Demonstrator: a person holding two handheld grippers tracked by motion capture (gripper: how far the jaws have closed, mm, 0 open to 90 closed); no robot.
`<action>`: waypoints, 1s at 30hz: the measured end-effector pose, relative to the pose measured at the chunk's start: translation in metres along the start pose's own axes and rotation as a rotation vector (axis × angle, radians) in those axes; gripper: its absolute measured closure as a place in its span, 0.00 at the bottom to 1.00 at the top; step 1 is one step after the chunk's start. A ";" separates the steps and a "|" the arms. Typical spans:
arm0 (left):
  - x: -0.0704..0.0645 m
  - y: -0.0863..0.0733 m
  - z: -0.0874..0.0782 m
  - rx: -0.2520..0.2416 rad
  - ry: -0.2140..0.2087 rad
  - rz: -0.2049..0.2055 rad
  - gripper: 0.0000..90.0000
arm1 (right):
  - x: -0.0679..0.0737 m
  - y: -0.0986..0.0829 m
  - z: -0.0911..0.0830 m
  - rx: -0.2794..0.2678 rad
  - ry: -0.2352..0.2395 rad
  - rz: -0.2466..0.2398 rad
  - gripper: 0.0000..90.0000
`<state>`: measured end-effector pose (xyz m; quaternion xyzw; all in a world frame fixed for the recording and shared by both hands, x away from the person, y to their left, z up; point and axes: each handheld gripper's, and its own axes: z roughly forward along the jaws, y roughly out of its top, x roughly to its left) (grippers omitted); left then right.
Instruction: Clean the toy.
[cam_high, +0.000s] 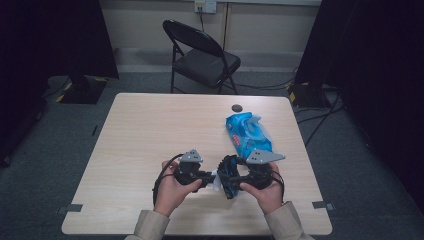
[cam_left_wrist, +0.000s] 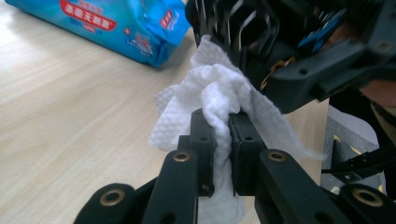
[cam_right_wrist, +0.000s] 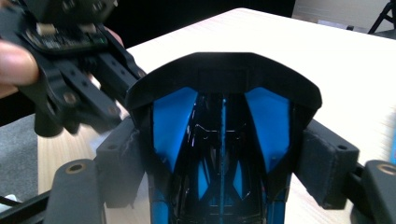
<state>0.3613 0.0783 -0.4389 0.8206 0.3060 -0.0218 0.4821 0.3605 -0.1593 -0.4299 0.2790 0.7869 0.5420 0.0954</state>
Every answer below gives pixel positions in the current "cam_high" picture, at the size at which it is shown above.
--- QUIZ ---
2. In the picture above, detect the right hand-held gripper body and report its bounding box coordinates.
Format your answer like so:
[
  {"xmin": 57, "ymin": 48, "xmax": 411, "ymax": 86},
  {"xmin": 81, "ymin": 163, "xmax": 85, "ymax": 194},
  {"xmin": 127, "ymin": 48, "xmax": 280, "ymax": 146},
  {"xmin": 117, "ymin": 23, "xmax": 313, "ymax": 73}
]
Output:
[{"xmin": 245, "ymin": 149, "xmax": 287, "ymax": 191}]

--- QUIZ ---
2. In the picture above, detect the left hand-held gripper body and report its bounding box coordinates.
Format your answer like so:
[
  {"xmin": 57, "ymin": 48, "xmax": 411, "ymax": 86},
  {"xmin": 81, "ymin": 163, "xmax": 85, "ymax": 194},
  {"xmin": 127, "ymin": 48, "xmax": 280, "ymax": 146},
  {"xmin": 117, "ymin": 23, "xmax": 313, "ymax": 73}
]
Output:
[{"xmin": 173, "ymin": 149, "xmax": 204, "ymax": 186}]

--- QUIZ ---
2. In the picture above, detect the white wet wipe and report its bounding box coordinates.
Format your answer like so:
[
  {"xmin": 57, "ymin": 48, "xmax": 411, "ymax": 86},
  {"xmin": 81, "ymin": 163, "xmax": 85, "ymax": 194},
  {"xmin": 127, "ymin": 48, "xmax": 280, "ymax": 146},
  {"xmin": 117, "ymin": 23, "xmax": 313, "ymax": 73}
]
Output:
[{"xmin": 209, "ymin": 169, "xmax": 223, "ymax": 192}]

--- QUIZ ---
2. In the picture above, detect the blue toy car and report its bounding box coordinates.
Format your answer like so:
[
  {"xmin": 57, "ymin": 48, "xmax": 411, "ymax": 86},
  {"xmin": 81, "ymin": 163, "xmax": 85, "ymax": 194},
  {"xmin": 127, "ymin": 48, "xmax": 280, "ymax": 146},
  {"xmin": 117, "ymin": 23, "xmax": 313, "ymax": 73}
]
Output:
[{"xmin": 217, "ymin": 154, "xmax": 243, "ymax": 200}]

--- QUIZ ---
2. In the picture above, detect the blue wet wipes pack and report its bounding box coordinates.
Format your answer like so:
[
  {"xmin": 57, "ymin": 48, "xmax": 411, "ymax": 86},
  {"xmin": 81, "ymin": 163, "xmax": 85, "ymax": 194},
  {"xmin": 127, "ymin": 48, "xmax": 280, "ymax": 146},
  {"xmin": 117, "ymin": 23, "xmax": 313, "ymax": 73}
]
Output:
[{"xmin": 225, "ymin": 111, "xmax": 274, "ymax": 160}]

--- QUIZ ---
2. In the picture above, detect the person's right hand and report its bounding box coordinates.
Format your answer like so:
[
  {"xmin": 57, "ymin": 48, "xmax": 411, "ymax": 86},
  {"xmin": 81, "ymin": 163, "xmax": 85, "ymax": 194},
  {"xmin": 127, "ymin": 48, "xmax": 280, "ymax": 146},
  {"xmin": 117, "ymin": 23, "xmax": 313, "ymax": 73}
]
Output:
[{"xmin": 239, "ymin": 162, "xmax": 284, "ymax": 216}]

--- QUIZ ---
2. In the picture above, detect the person's left hand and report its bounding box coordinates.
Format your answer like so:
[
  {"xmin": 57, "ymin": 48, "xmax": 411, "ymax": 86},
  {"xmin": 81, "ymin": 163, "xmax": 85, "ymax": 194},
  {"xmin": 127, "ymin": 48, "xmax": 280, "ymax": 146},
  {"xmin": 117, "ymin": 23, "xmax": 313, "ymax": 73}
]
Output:
[{"xmin": 154, "ymin": 160, "xmax": 203, "ymax": 218}]

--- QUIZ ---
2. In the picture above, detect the grey tape strip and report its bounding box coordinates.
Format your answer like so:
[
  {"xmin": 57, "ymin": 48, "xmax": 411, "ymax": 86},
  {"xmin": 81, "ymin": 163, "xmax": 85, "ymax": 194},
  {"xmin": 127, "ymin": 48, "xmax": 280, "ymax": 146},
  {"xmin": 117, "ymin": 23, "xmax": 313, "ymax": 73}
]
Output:
[
  {"xmin": 312, "ymin": 200, "xmax": 335, "ymax": 212},
  {"xmin": 56, "ymin": 203, "xmax": 84, "ymax": 215}
]

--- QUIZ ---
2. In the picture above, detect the black stand base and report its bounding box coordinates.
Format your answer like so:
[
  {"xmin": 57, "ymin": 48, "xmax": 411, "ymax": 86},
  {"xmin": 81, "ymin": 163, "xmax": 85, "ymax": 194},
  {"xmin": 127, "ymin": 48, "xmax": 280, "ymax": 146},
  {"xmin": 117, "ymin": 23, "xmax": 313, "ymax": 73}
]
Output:
[
  {"xmin": 59, "ymin": 74, "xmax": 108, "ymax": 105},
  {"xmin": 287, "ymin": 81, "xmax": 331, "ymax": 108}
]

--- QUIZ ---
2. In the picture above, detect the black folding chair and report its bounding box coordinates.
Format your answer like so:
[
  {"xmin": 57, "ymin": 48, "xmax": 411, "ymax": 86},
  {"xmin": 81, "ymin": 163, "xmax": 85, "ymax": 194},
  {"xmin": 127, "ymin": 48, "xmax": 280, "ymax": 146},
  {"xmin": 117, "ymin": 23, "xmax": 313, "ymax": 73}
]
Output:
[{"xmin": 162, "ymin": 19, "xmax": 242, "ymax": 95}]

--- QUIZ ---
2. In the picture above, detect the dark curtain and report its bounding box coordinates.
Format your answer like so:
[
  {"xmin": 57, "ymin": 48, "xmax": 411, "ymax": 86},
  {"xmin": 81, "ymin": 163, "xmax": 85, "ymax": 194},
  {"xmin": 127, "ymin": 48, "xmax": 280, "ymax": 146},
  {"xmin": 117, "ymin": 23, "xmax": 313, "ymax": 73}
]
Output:
[
  {"xmin": 0, "ymin": 0, "xmax": 120, "ymax": 168},
  {"xmin": 294, "ymin": 0, "xmax": 424, "ymax": 214}
]

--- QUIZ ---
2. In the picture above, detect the right hand-held gripper cable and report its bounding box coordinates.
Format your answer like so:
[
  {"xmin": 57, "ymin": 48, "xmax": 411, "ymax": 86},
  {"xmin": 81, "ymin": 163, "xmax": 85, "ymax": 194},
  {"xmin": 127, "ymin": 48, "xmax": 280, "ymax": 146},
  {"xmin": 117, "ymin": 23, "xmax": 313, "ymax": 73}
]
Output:
[{"xmin": 271, "ymin": 170, "xmax": 286, "ymax": 203}]

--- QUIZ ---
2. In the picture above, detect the hand-held gripper cable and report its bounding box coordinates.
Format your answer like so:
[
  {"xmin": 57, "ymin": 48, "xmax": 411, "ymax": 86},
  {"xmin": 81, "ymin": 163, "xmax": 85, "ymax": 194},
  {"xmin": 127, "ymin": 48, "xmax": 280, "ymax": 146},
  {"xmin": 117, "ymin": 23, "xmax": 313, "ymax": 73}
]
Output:
[
  {"xmin": 152, "ymin": 153, "xmax": 184, "ymax": 206},
  {"xmin": 271, "ymin": 170, "xmax": 286, "ymax": 203}
]

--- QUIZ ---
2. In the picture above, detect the left hand-held gripper cable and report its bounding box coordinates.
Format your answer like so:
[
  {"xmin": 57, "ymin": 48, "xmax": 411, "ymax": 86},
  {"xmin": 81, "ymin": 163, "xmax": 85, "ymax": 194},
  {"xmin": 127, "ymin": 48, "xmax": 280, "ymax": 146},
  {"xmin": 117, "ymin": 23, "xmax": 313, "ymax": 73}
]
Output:
[{"xmin": 152, "ymin": 153, "xmax": 184, "ymax": 206}]

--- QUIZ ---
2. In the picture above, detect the black floor cable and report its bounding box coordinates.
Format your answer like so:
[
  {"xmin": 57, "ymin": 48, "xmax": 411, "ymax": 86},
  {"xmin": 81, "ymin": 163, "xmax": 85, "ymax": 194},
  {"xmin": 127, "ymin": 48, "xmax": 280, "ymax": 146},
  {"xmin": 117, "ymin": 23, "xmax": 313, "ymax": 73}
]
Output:
[
  {"xmin": 294, "ymin": 104, "xmax": 345, "ymax": 125},
  {"xmin": 229, "ymin": 79, "xmax": 297, "ymax": 92},
  {"xmin": 304, "ymin": 91, "xmax": 343, "ymax": 148}
]

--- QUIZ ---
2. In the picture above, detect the beige wall conduit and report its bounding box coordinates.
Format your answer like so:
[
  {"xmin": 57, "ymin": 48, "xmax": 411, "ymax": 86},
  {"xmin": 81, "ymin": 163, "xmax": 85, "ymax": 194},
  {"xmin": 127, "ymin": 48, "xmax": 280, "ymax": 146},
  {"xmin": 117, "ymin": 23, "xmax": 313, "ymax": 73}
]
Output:
[{"xmin": 222, "ymin": 2, "xmax": 232, "ymax": 52}]

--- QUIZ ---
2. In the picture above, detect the black plug with cable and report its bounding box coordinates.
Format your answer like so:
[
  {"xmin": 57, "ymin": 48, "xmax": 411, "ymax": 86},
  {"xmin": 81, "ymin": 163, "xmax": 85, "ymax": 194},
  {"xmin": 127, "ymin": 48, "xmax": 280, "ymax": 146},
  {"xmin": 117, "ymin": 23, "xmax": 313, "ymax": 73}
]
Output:
[{"xmin": 198, "ymin": 6, "xmax": 206, "ymax": 33}]

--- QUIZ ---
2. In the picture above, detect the white wall socket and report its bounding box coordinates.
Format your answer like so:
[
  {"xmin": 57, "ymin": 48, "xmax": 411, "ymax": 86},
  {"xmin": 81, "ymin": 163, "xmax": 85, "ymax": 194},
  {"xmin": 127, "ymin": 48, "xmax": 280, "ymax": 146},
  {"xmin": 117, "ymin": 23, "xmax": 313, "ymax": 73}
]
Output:
[{"xmin": 194, "ymin": 0, "xmax": 218, "ymax": 14}]

